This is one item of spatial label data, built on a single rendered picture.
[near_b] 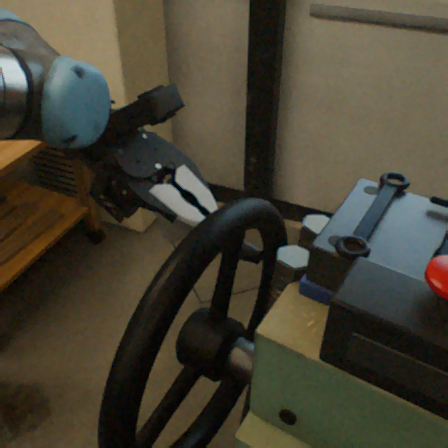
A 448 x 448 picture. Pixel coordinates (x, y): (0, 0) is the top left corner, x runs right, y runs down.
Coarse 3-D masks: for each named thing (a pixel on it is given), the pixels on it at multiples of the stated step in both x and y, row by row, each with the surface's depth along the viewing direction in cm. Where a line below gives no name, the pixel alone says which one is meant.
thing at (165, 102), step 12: (144, 96) 46; (156, 96) 45; (168, 96) 46; (180, 96) 47; (120, 108) 47; (132, 108) 46; (144, 108) 45; (156, 108) 45; (168, 108) 45; (108, 120) 49; (120, 120) 48; (132, 120) 47; (144, 120) 46; (156, 120) 45; (108, 132) 50; (120, 132) 49
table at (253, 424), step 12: (252, 420) 33; (264, 420) 33; (240, 432) 32; (252, 432) 32; (264, 432) 32; (276, 432) 32; (240, 444) 32; (252, 444) 32; (264, 444) 32; (276, 444) 32; (288, 444) 32; (300, 444) 32
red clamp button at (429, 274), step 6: (438, 258) 23; (444, 258) 23; (432, 264) 23; (438, 264) 23; (444, 264) 23; (426, 270) 23; (432, 270) 22; (438, 270) 22; (444, 270) 22; (426, 276) 23; (432, 276) 22; (438, 276) 22; (444, 276) 22; (426, 282) 23; (432, 282) 22; (438, 282) 22; (444, 282) 22; (432, 288) 22; (438, 288) 22; (444, 288) 22; (444, 294) 22
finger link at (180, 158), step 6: (174, 150) 54; (180, 150) 55; (174, 156) 54; (180, 156) 54; (186, 156) 55; (174, 162) 53; (180, 162) 54; (186, 162) 54; (192, 162) 54; (174, 168) 53; (192, 168) 54; (198, 168) 54; (198, 174) 54; (204, 180) 54; (204, 186) 53
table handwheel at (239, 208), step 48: (192, 240) 35; (240, 240) 41; (192, 288) 35; (144, 336) 32; (192, 336) 43; (240, 336) 44; (144, 384) 33; (192, 384) 42; (240, 384) 55; (144, 432) 39; (192, 432) 50
